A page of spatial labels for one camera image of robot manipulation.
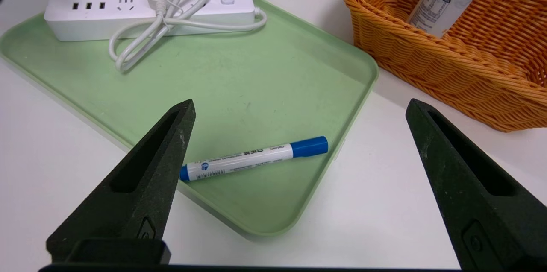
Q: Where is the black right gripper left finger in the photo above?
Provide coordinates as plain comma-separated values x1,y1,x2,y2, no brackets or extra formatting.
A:
46,99,197,264

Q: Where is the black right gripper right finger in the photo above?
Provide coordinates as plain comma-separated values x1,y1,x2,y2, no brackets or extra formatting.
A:
405,98,547,270

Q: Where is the white power strip with cable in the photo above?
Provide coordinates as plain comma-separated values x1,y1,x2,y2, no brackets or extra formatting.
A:
44,0,268,73

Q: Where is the blue and white bottle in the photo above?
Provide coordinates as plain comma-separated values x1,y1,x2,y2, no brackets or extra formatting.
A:
407,0,500,38

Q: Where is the orange wicker basket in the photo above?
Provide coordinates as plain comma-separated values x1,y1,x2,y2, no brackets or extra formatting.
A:
343,0,547,132

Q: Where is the blue and white marker pen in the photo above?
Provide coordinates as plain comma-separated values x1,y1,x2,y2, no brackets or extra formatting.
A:
179,136,329,182

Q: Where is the light green plastic tray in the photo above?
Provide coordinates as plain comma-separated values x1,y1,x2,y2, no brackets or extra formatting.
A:
0,0,379,237

